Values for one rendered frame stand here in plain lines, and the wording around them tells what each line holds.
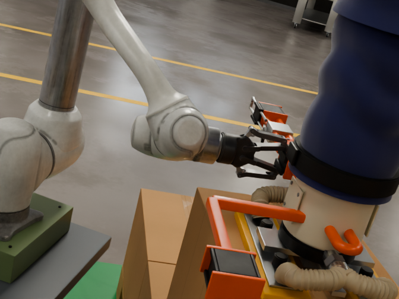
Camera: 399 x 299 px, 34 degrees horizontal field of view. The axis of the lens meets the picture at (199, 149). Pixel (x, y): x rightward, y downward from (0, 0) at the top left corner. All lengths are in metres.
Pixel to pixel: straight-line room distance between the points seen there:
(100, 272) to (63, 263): 1.40
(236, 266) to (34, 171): 0.82
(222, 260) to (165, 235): 1.47
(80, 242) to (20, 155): 0.38
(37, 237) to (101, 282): 1.41
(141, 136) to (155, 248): 0.97
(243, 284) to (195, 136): 0.40
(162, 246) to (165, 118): 1.15
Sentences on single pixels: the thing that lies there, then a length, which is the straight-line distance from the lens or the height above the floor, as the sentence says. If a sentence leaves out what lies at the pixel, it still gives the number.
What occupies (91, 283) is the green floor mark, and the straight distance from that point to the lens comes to 3.12.
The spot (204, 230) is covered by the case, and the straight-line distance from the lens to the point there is 1.51.
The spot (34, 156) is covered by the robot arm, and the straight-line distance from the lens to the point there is 1.69.
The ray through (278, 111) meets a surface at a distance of 1.89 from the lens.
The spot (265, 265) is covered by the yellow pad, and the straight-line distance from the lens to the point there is 1.33.
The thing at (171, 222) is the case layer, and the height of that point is 0.54.
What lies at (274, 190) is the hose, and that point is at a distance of 1.53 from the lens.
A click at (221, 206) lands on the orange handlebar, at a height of 1.19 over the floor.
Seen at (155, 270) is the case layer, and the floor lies 0.54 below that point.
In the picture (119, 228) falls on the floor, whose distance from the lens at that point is 3.62.
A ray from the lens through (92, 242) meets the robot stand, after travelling 1.93.
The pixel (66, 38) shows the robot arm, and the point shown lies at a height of 1.32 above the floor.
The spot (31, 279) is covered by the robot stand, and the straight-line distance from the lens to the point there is 1.73.
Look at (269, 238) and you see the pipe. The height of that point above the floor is 1.12.
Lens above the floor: 1.71
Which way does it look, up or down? 20 degrees down
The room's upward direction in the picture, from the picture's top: 15 degrees clockwise
